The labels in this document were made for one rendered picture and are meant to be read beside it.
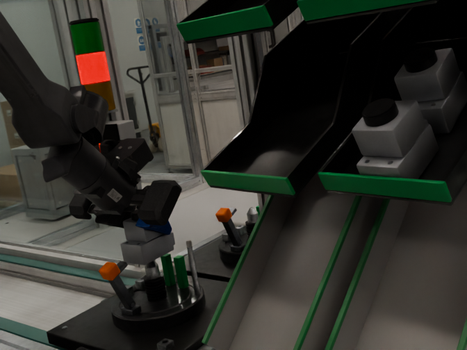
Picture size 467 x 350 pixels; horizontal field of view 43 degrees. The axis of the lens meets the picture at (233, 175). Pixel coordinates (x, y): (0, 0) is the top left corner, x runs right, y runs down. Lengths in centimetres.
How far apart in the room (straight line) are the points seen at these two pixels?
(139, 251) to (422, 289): 40
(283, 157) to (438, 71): 18
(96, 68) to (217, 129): 525
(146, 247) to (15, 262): 59
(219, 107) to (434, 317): 563
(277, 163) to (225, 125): 554
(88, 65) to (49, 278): 49
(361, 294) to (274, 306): 11
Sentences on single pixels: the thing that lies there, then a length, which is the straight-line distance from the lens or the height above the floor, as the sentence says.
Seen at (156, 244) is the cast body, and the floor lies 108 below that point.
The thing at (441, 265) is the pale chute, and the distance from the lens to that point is 64.
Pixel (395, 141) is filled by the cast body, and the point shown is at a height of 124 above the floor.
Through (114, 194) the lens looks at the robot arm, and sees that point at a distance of 81.
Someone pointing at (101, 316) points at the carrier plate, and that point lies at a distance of 95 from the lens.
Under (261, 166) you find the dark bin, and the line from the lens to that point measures 65.
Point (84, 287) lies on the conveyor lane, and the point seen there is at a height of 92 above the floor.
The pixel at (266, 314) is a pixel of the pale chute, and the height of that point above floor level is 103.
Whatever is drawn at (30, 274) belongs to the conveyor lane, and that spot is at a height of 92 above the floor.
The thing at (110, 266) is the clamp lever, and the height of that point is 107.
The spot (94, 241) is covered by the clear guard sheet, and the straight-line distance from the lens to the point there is 125.
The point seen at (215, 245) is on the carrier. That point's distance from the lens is 116.
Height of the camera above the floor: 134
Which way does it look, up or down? 12 degrees down
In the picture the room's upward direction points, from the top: 9 degrees counter-clockwise
